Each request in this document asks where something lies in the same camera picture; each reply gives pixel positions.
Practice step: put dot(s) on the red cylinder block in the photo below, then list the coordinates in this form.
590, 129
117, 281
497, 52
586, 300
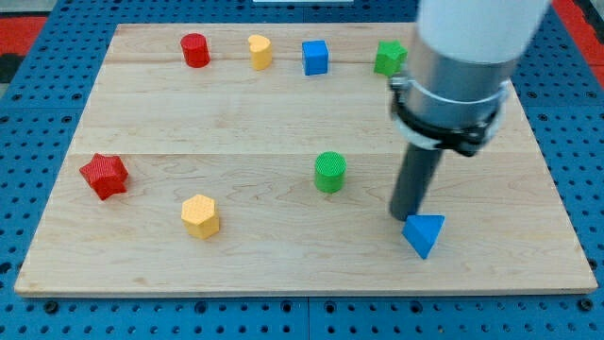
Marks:
195, 50

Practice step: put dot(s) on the blue triangle block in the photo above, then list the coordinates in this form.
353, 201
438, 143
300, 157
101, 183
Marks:
422, 232

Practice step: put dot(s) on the green star block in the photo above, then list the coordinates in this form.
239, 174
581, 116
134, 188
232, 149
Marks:
389, 57

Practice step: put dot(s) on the light wooden board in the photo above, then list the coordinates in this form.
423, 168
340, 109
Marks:
249, 140

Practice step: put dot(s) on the yellow heart block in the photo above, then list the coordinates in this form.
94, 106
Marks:
261, 52

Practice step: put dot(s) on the yellow hexagon block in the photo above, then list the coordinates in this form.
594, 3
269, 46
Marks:
200, 216

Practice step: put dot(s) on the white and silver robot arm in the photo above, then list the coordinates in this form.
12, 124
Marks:
452, 89

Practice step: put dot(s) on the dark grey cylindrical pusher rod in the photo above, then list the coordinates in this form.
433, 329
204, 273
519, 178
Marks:
414, 177

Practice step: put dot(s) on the red star block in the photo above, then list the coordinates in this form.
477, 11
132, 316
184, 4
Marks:
106, 175

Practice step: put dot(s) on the blue cube block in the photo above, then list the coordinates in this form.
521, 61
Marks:
315, 57

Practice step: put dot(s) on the green cylinder block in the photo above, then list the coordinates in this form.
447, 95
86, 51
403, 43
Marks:
330, 168

